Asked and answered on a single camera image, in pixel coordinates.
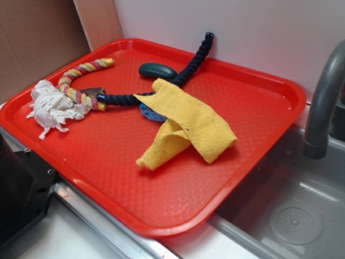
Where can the red plastic tray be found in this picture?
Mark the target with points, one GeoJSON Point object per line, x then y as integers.
{"type": "Point", "coordinates": [98, 154]}

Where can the grey sink faucet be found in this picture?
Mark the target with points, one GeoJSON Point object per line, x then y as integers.
{"type": "Point", "coordinates": [326, 114]}

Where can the yellow microfiber cloth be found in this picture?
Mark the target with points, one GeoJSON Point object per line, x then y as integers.
{"type": "Point", "coordinates": [189, 122]}

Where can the dark green plastic pickle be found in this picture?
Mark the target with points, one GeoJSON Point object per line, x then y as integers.
{"type": "Point", "coordinates": [156, 70]}

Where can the blue sponge piece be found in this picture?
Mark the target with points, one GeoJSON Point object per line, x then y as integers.
{"type": "Point", "coordinates": [148, 113]}

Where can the grey toy sink basin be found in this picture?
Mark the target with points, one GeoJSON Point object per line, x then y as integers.
{"type": "Point", "coordinates": [289, 206]}

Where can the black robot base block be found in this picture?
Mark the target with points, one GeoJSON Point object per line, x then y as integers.
{"type": "Point", "coordinates": [27, 183]}

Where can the white crumpled paper towel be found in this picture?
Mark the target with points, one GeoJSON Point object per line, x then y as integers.
{"type": "Point", "coordinates": [51, 109]}

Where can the brown cardboard panel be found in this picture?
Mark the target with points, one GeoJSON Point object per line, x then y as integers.
{"type": "Point", "coordinates": [40, 37]}

